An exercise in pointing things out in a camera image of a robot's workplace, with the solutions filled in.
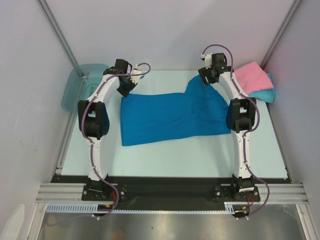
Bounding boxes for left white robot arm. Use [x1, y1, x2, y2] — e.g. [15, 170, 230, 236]
[77, 59, 143, 201]

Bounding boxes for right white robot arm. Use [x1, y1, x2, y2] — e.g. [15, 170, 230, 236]
[198, 53, 261, 203]

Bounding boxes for pink folded t shirt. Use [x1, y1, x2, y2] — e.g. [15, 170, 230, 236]
[234, 61, 274, 95]

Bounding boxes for teal transparent plastic bin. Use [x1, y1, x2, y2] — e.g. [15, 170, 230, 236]
[61, 63, 109, 115]

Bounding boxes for light blue folded t shirt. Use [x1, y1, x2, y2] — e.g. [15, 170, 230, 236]
[249, 88, 275, 104]

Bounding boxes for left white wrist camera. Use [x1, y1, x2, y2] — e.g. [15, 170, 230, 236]
[130, 65, 145, 84]

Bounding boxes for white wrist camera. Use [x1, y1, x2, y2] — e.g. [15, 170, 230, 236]
[130, 65, 145, 84]
[200, 53, 213, 69]

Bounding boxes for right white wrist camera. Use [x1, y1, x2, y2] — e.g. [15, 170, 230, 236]
[200, 53, 213, 69]

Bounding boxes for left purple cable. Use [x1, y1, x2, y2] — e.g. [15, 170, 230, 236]
[81, 62, 151, 222]

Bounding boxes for purple cable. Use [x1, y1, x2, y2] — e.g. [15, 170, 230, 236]
[81, 62, 151, 222]
[201, 44, 270, 221]

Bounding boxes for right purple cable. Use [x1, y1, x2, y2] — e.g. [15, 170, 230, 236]
[201, 44, 270, 221]

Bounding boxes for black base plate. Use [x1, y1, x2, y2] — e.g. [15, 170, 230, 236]
[49, 174, 293, 212]

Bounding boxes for right aluminium corner post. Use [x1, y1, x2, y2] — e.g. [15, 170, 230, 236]
[260, 0, 304, 70]

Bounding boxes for aluminium corner post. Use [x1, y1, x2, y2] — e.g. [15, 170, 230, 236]
[36, 0, 79, 68]
[260, 0, 304, 70]

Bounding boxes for left aluminium corner post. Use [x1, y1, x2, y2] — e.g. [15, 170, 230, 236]
[36, 0, 79, 68]

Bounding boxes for white slotted cable duct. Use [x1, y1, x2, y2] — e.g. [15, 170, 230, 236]
[46, 203, 245, 215]

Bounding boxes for aluminium front rail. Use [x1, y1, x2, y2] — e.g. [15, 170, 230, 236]
[35, 183, 309, 205]

